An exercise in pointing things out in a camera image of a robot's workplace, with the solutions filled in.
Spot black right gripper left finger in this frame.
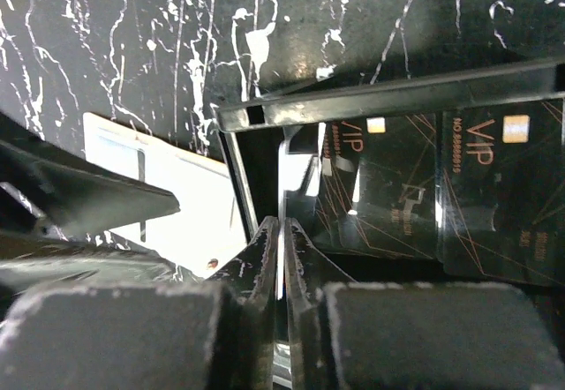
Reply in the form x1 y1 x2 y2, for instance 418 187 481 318
1 217 278 389

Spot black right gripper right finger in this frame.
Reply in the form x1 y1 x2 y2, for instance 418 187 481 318
283 219 564 389

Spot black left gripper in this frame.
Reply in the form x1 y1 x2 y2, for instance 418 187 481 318
1 115 199 295

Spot beige leather card holder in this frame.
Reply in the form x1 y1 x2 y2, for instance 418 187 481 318
83 113 246 279

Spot black plastic card box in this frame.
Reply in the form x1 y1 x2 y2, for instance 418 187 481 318
215 57 564 288

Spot stack of black cards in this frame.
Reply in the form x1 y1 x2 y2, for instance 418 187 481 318
311 100 564 287

